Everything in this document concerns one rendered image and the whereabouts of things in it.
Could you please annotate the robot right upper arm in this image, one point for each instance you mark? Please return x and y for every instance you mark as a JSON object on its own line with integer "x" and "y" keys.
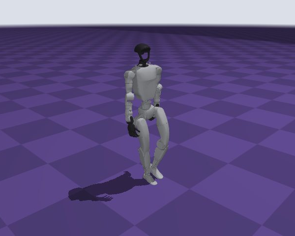
{"x": 129, "y": 75}

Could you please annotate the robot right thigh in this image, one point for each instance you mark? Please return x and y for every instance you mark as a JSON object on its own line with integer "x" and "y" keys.
{"x": 142, "y": 126}

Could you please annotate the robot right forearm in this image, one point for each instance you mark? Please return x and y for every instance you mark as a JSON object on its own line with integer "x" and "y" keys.
{"x": 128, "y": 109}

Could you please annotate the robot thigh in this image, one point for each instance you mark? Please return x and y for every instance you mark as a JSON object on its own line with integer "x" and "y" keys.
{"x": 142, "y": 126}
{"x": 163, "y": 127}

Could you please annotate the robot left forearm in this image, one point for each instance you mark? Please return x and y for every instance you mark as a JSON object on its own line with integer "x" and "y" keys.
{"x": 156, "y": 99}

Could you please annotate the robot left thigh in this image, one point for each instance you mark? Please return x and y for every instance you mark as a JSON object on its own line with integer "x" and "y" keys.
{"x": 163, "y": 127}

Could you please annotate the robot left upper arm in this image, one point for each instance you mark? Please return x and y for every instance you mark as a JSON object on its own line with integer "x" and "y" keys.
{"x": 158, "y": 76}

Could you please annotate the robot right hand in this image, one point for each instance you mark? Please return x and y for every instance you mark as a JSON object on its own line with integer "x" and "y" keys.
{"x": 132, "y": 128}

